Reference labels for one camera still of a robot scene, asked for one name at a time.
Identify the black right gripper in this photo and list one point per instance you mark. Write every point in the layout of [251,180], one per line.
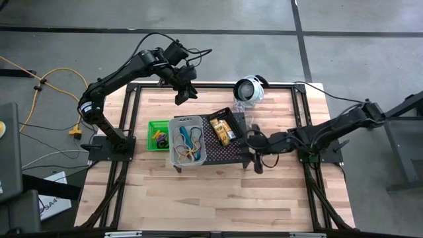
[261,143]

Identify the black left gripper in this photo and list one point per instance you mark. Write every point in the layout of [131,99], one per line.
[181,77]

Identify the black rubber band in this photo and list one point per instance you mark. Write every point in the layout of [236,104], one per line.
[198,132]

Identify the black plastic basket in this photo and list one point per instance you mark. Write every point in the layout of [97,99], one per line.
[228,112]

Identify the clear plastic tray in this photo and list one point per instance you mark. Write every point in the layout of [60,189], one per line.
[172,139]

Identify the maroon rubber band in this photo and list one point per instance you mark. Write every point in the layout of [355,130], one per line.
[176,147]

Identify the tan rubber band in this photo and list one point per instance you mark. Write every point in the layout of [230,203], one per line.
[196,148]

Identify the yellow rubber band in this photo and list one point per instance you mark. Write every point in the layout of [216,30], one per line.
[185,153]

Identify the green plastic basket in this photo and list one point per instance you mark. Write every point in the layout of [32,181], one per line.
[152,145]

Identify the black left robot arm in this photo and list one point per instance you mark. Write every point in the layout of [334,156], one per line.
[109,82]

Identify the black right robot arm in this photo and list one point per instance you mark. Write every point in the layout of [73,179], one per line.
[330,129]

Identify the black perforated metal riser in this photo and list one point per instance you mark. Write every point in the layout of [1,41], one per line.
[224,152]

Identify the black lamp base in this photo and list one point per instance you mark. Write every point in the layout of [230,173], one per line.
[263,80]

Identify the black metal stand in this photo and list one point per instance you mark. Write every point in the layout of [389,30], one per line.
[408,148]

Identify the black beam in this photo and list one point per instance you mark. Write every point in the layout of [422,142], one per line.
[49,187]

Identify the white cardboard box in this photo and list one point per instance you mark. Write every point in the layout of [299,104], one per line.
[56,206]

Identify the black floor bar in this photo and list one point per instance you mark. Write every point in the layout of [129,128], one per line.
[16,73]

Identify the grey cabinet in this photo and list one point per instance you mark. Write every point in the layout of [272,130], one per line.
[10,158]

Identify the yellow disc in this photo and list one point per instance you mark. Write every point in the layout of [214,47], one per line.
[2,129]

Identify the dark grey case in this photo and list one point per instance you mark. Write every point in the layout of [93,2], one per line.
[20,211]

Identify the black aluminium rig frame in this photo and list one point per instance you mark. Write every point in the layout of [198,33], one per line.
[205,85]

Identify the white dome camera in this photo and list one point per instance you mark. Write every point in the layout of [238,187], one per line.
[246,91]

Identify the silver metal bracket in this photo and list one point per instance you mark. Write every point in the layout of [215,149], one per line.
[122,234]
[307,235]

